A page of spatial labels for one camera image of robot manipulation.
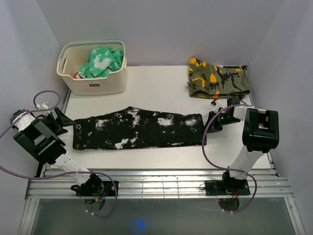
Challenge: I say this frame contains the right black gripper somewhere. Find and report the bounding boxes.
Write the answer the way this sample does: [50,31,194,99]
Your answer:
[202,111,241,133]

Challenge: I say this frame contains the black white tie-dye trousers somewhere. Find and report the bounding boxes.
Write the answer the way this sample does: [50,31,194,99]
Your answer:
[72,106,205,150]

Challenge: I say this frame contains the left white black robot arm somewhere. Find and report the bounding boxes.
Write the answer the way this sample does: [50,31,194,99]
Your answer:
[10,108,104,196]

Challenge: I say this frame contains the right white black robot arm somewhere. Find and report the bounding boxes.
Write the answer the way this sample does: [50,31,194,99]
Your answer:
[202,96,279,197]

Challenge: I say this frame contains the folded camouflage trousers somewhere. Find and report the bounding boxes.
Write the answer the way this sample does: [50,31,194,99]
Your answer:
[187,57,250,99]

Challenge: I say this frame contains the cream perforated plastic basket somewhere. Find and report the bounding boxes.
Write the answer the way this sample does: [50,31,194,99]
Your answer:
[56,41,127,95]

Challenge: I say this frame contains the green white tie-dye garment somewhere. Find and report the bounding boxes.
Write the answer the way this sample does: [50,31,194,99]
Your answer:
[74,47,124,79]

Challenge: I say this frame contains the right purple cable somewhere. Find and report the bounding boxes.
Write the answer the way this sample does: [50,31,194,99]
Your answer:
[197,96,258,214]

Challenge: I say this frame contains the purple cable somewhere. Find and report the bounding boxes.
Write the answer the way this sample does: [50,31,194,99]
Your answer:
[0,90,118,218]
[197,96,258,214]

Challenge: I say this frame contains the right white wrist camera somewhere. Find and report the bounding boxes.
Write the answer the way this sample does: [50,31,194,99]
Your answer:
[211,99,223,114]

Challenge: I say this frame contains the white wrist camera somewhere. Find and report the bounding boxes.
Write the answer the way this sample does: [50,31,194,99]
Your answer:
[35,101,50,112]
[211,99,223,114]

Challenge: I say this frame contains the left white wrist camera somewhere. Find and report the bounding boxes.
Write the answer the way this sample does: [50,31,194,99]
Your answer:
[35,101,50,112]

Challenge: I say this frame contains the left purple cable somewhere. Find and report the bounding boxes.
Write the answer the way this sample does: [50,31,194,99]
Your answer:
[0,90,118,218]

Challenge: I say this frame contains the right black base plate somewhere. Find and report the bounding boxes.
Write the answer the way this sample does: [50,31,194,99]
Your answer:
[204,180,250,196]

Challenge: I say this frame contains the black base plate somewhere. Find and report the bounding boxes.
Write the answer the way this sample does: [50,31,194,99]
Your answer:
[70,181,119,197]
[204,180,250,196]

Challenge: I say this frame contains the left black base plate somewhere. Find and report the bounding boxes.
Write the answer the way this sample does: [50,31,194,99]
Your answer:
[70,181,119,197]

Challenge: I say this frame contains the aluminium table edge rail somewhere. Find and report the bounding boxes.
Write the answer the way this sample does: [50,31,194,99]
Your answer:
[26,168,293,199]

